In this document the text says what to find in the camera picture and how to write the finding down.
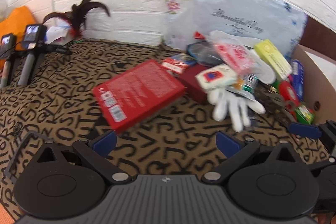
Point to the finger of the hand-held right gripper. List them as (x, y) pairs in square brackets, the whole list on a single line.
[(304, 130)]

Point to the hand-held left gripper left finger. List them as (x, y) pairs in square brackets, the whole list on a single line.
[(105, 142)]

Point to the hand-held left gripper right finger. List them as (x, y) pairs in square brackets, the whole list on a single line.
[(227, 144)]

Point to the cardboard box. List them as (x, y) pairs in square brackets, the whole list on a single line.
[(319, 77)]

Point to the small colourful green box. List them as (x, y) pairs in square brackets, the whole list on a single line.
[(304, 113)]

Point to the white five-finger glove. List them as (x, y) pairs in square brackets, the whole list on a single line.
[(231, 108)]

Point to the brown patterned wallet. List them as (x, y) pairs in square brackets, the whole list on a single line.
[(270, 100)]

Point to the blue box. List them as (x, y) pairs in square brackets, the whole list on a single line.
[(298, 79)]

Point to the large flat red box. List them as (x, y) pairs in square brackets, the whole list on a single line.
[(139, 92)]

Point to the green white snack packet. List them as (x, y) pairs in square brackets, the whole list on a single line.
[(245, 83)]

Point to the white tissue pack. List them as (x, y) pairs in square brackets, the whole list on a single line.
[(215, 77)]

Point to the dark red box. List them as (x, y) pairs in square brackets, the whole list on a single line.
[(193, 85)]

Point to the yellow-green box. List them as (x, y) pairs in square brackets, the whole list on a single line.
[(274, 57)]

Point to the pink plastic packet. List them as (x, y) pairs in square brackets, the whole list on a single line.
[(233, 54)]

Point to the dark round clear container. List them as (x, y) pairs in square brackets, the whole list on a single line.
[(202, 53)]

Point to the red white card box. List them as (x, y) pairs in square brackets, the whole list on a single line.
[(173, 65)]

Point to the white crumpled paper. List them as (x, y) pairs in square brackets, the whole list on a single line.
[(56, 33)]

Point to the dark red feather headpiece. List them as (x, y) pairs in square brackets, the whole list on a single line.
[(76, 16)]

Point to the white floral plastic bag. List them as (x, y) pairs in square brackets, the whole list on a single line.
[(210, 8)]

